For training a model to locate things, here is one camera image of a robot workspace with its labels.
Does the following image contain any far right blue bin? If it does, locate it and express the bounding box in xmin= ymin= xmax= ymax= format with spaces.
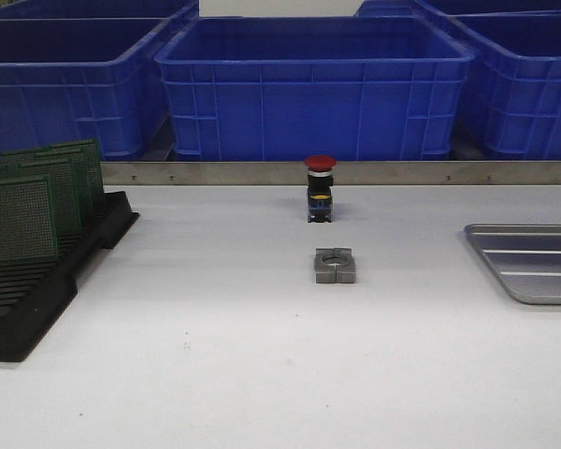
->
xmin=355 ymin=0 xmax=561 ymax=17

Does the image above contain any left blue plastic bin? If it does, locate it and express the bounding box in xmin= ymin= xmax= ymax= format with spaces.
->
xmin=0 ymin=17 xmax=174 ymax=163

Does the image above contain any red emergency stop button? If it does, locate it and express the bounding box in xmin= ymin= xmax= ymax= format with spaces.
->
xmin=304 ymin=155 xmax=337 ymax=223

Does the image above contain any grey metal clamp block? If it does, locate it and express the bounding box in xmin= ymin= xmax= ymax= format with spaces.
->
xmin=313 ymin=248 xmax=356 ymax=284

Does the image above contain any silver metal tray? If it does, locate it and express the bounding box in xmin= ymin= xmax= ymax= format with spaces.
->
xmin=465 ymin=224 xmax=561 ymax=305

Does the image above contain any right blue plastic bin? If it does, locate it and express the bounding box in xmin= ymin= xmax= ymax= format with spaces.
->
xmin=452 ymin=14 xmax=561 ymax=160

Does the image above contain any far left blue bin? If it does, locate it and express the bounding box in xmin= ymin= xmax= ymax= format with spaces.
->
xmin=0 ymin=0 xmax=199 ymax=20

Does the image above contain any black slotted board rack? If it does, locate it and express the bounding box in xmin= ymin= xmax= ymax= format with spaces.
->
xmin=0 ymin=191 xmax=139 ymax=362

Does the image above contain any steel table edge rail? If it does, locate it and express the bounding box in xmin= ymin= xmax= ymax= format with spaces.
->
xmin=102 ymin=161 xmax=561 ymax=186

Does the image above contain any blue plastic bin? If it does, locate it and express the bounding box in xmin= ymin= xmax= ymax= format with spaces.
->
xmin=156 ymin=17 xmax=473 ymax=162
xmin=0 ymin=17 xmax=174 ymax=163
xmin=452 ymin=14 xmax=561 ymax=160

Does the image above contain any center blue plastic bin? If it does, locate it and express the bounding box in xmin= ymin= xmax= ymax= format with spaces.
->
xmin=156 ymin=17 xmax=473 ymax=162

